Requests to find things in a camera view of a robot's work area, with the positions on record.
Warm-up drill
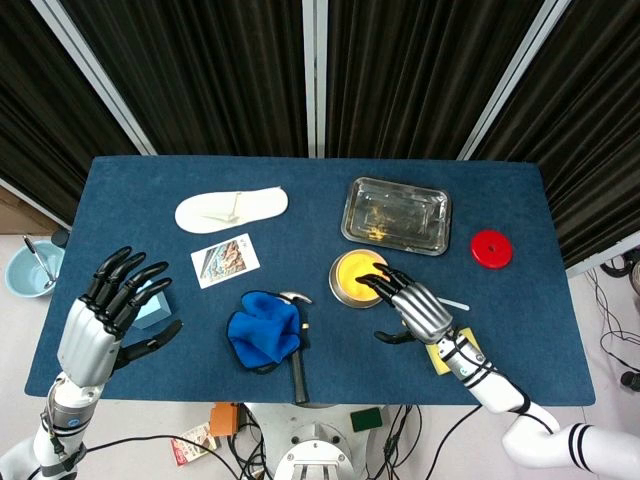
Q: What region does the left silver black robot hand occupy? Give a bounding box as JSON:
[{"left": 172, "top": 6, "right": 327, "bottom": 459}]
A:
[{"left": 57, "top": 247, "right": 184, "bottom": 389}]

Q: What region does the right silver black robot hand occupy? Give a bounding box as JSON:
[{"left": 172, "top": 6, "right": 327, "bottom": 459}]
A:
[{"left": 353, "top": 262, "right": 455, "bottom": 347}]

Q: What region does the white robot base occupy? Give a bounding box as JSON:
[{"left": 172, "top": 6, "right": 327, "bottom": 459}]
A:
[{"left": 244, "top": 402, "right": 401, "bottom": 480}]

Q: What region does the beige bowl with yellow liquid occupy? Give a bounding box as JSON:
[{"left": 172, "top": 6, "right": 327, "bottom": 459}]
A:
[{"left": 333, "top": 250, "right": 391, "bottom": 303}]

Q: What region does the light blue plastic bowl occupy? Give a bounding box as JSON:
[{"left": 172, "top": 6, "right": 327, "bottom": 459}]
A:
[{"left": 4, "top": 239, "right": 67, "bottom": 300}]

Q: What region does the metal tray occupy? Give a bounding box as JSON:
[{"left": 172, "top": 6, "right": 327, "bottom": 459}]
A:
[{"left": 340, "top": 175, "right": 453, "bottom": 257}]

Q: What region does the yellow sponge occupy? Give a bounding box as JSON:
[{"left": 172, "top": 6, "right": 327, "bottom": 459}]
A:
[{"left": 428, "top": 327, "right": 482, "bottom": 377}]

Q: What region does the light blue foam cube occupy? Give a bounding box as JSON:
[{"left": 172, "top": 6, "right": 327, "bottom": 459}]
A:
[{"left": 130, "top": 288, "right": 172, "bottom": 330}]

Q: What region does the round metal saucer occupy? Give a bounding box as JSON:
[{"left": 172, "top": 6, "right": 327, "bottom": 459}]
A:
[{"left": 328, "top": 251, "right": 395, "bottom": 310}]

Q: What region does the red round disc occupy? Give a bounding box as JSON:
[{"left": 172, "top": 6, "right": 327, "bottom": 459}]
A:
[{"left": 469, "top": 229, "right": 515, "bottom": 271}]

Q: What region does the dark green box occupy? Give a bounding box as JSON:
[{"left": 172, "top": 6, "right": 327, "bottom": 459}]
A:
[{"left": 349, "top": 406, "right": 385, "bottom": 434}]

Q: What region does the red white snack packet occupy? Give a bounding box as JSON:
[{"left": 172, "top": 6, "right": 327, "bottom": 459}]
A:
[{"left": 170, "top": 421, "right": 222, "bottom": 468}]

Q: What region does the blue table cover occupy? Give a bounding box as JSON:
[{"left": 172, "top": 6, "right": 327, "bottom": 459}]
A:
[{"left": 24, "top": 155, "right": 596, "bottom": 406}]

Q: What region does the orange box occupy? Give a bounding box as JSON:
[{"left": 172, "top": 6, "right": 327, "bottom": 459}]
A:
[{"left": 208, "top": 402, "right": 241, "bottom": 437}]

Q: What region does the blue fleece cloth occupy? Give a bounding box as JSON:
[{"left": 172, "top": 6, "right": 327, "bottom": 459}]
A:
[{"left": 226, "top": 291, "right": 307, "bottom": 374}]

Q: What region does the photo postcard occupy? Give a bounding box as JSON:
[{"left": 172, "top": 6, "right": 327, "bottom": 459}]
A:
[{"left": 190, "top": 233, "right": 261, "bottom": 290}]

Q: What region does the white slipper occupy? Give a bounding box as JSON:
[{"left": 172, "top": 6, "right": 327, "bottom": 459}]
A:
[{"left": 174, "top": 185, "right": 291, "bottom": 235}]

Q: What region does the black curtain panel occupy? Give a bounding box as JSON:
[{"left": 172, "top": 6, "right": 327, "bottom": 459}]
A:
[
  {"left": 0, "top": 0, "right": 144, "bottom": 226},
  {"left": 472, "top": 0, "right": 640, "bottom": 271},
  {"left": 324, "top": 0, "right": 549, "bottom": 160},
  {"left": 59, "top": 0, "right": 309, "bottom": 157}
]

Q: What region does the metal ladle black handle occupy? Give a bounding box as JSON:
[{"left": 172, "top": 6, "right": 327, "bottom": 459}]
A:
[{"left": 22, "top": 234, "right": 56, "bottom": 290}]

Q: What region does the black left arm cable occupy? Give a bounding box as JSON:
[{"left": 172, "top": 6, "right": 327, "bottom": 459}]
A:
[{"left": 47, "top": 429, "right": 239, "bottom": 480}]

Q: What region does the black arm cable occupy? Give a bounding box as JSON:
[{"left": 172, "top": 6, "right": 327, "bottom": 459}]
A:
[
  {"left": 47, "top": 429, "right": 239, "bottom": 480},
  {"left": 419, "top": 334, "right": 561, "bottom": 480}
]

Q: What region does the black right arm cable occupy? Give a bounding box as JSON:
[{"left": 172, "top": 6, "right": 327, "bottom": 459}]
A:
[{"left": 419, "top": 334, "right": 561, "bottom": 480}]

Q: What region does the black handled claw hammer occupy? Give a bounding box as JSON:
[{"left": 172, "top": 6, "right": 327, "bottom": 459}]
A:
[{"left": 277, "top": 291, "right": 314, "bottom": 405}]

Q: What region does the white partition post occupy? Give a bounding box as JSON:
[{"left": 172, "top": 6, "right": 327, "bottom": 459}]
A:
[
  {"left": 301, "top": 0, "right": 329, "bottom": 160},
  {"left": 29, "top": 0, "right": 159, "bottom": 156},
  {"left": 457, "top": 0, "right": 572, "bottom": 161}
]

